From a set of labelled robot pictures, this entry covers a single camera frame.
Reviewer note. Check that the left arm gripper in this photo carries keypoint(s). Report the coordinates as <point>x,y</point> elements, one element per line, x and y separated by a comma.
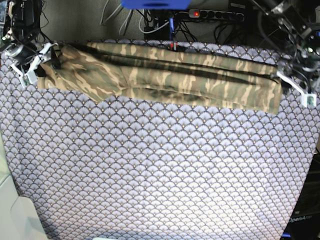
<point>302,75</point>

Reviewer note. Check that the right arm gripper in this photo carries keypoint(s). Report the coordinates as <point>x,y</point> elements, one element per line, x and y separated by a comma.
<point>27,64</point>

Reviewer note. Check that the camouflage T-shirt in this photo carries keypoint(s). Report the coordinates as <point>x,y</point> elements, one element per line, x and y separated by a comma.
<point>100,70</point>

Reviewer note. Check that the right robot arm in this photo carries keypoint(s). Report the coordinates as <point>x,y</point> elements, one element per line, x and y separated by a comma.
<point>22,39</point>

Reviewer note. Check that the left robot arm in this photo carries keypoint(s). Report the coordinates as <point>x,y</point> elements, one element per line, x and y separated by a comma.
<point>304,38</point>

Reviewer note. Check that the black power strip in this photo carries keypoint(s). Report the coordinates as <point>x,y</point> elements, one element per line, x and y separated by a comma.
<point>216,15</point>

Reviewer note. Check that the red and black clamp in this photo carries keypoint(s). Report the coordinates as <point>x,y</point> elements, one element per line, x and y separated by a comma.
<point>174,46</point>

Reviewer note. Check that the purple fan-pattern tablecloth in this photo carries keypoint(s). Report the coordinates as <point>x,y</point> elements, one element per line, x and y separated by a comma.
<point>132,169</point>

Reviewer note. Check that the black OpenArm box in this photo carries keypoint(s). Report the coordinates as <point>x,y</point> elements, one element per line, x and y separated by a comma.
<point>304,223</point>

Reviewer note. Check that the white plastic bin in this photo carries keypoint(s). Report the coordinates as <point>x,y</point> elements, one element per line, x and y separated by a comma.
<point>18,217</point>

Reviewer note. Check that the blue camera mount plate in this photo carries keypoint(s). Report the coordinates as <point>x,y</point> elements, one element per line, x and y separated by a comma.
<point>156,4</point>

